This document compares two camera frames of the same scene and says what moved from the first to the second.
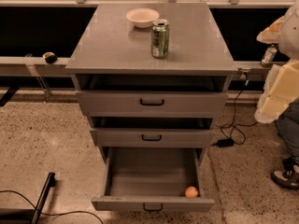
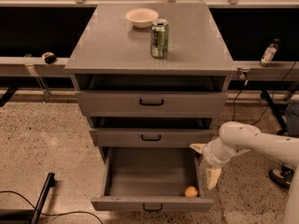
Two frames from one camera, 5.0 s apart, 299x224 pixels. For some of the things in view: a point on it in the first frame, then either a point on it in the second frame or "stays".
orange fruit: (192, 191) stays
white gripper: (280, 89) → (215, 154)
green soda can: (160, 37) stays
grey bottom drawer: (151, 178) stays
